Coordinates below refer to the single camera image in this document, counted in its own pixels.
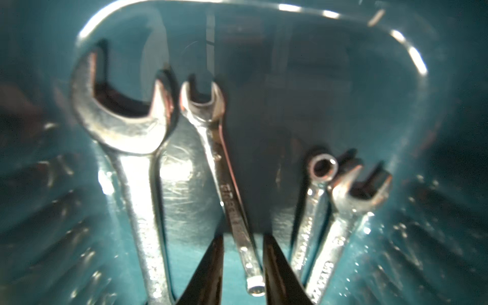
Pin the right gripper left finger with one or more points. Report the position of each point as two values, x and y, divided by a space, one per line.
205 287

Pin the teal plastic storage box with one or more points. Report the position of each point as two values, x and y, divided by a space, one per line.
400 85

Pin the thin combination wrench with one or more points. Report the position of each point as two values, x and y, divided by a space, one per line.
321 168

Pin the large steel open-end wrench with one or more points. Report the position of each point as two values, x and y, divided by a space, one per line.
133 146

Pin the long steel combination wrench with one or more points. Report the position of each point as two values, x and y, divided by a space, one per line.
207 118

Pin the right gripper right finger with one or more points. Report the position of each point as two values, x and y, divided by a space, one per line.
282 285

